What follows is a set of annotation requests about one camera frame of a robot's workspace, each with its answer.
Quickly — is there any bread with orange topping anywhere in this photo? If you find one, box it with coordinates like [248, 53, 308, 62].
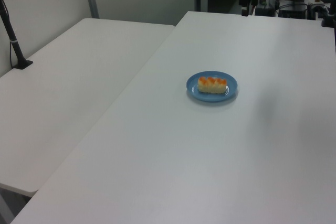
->
[197, 76, 228, 95]

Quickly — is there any black electronics box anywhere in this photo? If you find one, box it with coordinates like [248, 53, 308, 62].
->
[278, 3, 308, 19]

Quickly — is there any black metal table clamp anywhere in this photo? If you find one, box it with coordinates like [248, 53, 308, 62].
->
[307, 0, 329, 21]

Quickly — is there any blue round plate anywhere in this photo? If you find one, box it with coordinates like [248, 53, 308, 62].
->
[186, 70, 239, 104]

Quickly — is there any black camera stand with clamp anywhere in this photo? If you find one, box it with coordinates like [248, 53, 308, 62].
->
[321, 0, 336, 28]

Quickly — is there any black camera stand pole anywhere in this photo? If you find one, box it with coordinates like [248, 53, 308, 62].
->
[0, 0, 34, 71]

